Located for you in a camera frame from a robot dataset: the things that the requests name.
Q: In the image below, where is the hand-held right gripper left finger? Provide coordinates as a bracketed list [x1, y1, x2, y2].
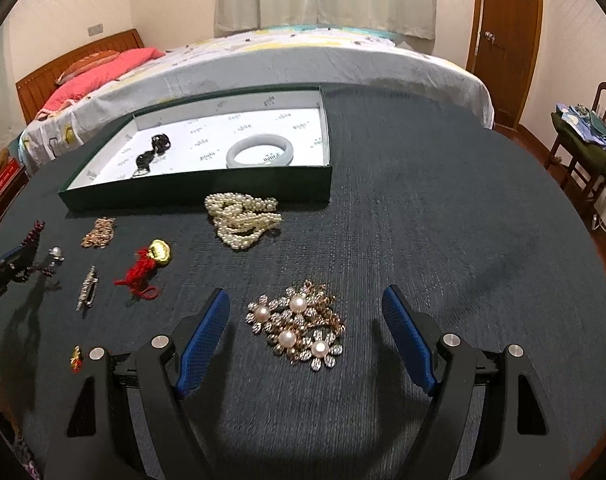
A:
[43, 287, 231, 480]

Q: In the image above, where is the orange pillow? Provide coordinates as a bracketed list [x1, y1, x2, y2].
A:
[55, 50, 121, 86]

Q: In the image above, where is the pink pillow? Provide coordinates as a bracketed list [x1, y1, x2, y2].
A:
[35, 47, 166, 121]

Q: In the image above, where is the pale jade bangle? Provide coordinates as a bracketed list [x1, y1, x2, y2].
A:
[226, 136, 294, 168]

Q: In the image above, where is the silver rhinestone brooch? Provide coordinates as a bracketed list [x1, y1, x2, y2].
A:
[75, 266, 98, 313]

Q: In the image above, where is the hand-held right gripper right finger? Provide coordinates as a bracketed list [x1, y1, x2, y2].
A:
[381, 284, 568, 480]

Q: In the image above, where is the red cord gold ingot charm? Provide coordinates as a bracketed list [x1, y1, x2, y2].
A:
[114, 239, 174, 302]

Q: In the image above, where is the rose gold chain bracelet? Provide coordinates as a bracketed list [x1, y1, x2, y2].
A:
[80, 216, 117, 249]

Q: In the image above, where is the red box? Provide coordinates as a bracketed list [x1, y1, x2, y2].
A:
[0, 157, 28, 211]

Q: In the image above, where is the dark red bead bracelet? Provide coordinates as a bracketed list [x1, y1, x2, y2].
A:
[8, 219, 46, 283]

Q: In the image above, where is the white pearl necklace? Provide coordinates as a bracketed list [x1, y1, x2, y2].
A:
[204, 192, 284, 251]

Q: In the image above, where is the pile of clothes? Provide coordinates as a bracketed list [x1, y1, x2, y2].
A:
[550, 104, 606, 181]

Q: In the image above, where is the wooden headboard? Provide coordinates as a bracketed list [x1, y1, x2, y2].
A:
[15, 29, 146, 126]

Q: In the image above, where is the silver pearl ring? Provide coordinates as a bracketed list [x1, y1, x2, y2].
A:
[43, 246, 65, 277]

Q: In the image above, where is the bed with patterned sheet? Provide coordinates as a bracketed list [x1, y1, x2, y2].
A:
[20, 25, 496, 176]

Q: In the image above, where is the wooden nightstand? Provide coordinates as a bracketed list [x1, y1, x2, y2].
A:
[0, 165, 31, 251]

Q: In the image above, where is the brown wooden door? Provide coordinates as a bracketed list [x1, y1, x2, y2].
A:
[465, 0, 544, 131]

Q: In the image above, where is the black gourd pendant necklace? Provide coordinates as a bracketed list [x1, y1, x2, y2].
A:
[130, 132, 171, 180]

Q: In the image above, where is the green jewelry box white lining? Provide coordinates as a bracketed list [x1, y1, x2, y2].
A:
[58, 85, 334, 213]

